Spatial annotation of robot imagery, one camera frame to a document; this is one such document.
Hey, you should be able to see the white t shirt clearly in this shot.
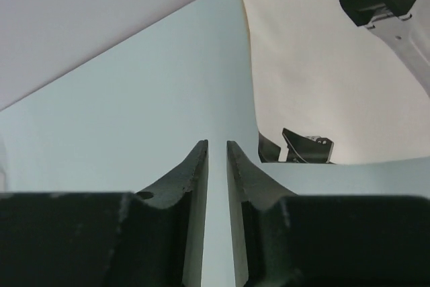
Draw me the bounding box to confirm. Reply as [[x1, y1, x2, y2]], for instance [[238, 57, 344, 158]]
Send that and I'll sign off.
[[242, 0, 429, 165]]

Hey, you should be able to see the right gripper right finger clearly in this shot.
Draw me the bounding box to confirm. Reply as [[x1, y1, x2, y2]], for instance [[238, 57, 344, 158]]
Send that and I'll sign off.
[[226, 141, 429, 286]]

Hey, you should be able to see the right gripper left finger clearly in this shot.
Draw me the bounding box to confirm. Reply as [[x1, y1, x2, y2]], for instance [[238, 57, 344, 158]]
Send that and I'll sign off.
[[1, 140, 208, 286]]

